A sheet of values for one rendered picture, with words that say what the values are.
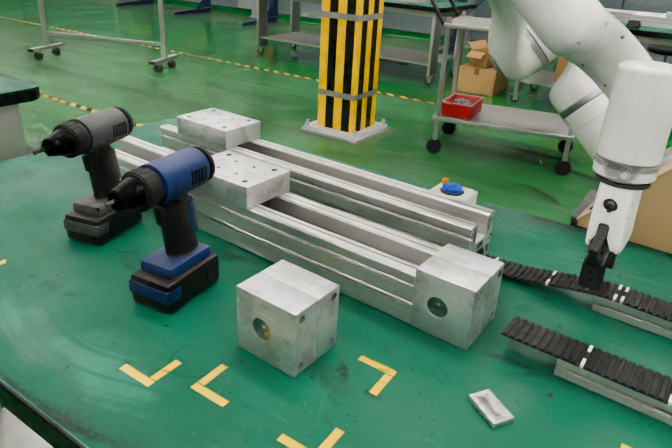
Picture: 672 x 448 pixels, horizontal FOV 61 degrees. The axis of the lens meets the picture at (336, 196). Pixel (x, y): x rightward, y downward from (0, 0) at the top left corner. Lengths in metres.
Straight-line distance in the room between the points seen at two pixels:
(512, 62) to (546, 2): 0.46
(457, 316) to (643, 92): 0.38
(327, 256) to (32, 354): 0.42
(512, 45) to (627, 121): 0.47
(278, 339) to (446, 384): 0.22
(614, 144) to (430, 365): 0.39
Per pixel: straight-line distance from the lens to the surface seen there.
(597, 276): 0.94
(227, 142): 1.27
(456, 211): 1.06
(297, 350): 0.74
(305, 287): 0.75
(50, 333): 0.89
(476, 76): 5.92
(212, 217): 1.08
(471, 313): 0.80
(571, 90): 1.31
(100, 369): 0.81
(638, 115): 0.86
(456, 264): 0.84
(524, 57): 1.31
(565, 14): 0.86
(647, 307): 0.98
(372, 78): 4.27
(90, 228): 1.07
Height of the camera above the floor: 1.28
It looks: 24 degrees down
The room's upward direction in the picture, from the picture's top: 3 degrees clockwise
